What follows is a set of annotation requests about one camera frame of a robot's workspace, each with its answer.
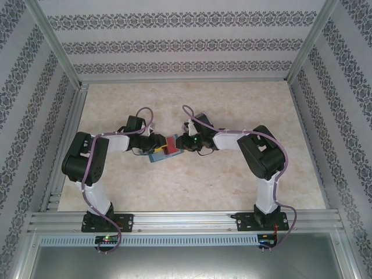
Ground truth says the red card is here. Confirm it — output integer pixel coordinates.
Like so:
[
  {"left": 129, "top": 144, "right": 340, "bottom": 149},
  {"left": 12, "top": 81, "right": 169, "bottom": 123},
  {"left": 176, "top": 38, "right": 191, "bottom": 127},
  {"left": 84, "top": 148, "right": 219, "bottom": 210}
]
[{"left": 164, "top": 136, "right": 180, "bottom": 155}]

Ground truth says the blue card holder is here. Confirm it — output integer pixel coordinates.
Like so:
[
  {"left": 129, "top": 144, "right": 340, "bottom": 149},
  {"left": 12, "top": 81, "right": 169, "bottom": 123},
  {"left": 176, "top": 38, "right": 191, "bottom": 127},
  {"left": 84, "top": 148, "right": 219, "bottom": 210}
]
[{"left": 148, "top": 134, "right": 184, "bottom": 163}]

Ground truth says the circuit board with green light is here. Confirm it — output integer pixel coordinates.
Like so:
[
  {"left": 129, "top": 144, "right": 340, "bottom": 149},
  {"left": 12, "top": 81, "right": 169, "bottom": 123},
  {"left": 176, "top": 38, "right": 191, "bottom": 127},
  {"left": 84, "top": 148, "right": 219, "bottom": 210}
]
[{"left": 95, "top": 235, "right": 120, "bottom": 244}]

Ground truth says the aluminium side rail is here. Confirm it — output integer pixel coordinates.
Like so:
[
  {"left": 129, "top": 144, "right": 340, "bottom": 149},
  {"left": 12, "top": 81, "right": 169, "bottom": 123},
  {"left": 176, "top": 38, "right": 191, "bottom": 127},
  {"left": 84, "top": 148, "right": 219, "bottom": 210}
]
[{"left": 40, "top": 83, "right": 90, "bottom": 212}]

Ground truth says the aluminium mounting rail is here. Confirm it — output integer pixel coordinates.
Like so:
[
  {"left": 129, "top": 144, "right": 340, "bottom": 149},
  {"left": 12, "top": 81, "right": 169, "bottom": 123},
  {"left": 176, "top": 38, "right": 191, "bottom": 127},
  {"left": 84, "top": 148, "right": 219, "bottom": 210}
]
[{"left": 27, "top": 210, "right": 341, "bottom": 233}]

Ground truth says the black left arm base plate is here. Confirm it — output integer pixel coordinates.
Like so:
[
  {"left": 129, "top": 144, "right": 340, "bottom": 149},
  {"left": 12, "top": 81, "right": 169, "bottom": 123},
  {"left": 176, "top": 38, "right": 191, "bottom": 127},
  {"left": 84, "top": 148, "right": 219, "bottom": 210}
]
[{"left": 82, "top": 213, "right": 134, "bottom": 233}]

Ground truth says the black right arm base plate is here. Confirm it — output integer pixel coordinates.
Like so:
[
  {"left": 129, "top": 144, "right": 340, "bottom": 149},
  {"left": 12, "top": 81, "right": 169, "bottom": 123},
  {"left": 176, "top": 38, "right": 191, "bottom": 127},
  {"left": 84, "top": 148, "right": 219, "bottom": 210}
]
[{"left": 235, "top": 212, "right": 288, "bottom": 233}]

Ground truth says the slotted grey cable duct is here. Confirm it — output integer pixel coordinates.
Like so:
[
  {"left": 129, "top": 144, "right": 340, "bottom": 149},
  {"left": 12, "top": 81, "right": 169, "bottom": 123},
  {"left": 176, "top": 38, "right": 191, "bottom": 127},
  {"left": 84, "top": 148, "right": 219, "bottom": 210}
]
[{"left": 39, "top": 234, "right": 259, "bottom": 246}]

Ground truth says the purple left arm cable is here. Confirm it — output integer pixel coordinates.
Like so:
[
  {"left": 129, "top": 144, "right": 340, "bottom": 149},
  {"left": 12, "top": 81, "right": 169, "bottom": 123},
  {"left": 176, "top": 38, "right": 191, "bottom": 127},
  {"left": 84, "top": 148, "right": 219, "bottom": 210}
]
[{"left": 81, "top": 106, "right": 156, "bottom": 256}]

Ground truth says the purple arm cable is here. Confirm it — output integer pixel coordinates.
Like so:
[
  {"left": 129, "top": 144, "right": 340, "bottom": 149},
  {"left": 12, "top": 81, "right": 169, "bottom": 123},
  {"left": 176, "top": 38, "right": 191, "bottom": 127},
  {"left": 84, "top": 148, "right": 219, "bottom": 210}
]
[
  {"left": 181, "top": 104, "right": 299, "bottom": 251},
  {"left": 81, "top": 106, "right": 156, "bottom": 256}
]

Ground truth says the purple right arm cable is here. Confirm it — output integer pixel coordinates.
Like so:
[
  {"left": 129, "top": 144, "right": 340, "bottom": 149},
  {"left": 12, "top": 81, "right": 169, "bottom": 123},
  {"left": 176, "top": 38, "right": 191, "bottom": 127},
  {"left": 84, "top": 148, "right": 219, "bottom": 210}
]
[{"left": 181, "top": 104, "right": 299, "bottom": 251}]

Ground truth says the aluminium frame post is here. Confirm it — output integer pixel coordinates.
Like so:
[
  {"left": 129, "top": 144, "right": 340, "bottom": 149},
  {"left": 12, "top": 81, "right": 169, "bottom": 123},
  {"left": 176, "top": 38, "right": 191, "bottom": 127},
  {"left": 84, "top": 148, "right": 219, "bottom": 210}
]
[
  {"left": 286, "top": 0, "right": 339, "bottom": 83},
  {"left": 24, "top": 0, "right": 83, "bottom": 87}
]

